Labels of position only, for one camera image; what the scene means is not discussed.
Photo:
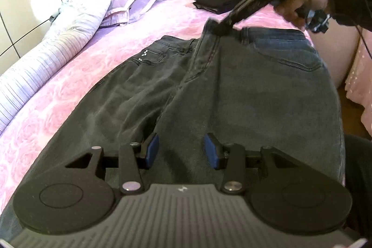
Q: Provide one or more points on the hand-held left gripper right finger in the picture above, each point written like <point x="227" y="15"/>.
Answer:
<point x="210" y="152"/>

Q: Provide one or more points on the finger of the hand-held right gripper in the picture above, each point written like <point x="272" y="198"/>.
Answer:
<point x="221" y="27"/>

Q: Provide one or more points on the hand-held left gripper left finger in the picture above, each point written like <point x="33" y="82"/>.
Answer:
<point x="152" y="150"/>

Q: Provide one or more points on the grey jeans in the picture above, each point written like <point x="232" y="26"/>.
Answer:
<point x="247" y="91"/>

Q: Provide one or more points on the pink floral blanket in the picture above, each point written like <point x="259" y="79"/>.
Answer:
<point x="72" y="85"/>

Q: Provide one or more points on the white striped quilt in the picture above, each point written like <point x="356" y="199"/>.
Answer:
<point x="43" y="56"/>

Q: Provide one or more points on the white wardrobe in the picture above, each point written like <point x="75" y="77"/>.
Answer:
<point x="23" y="4"/>

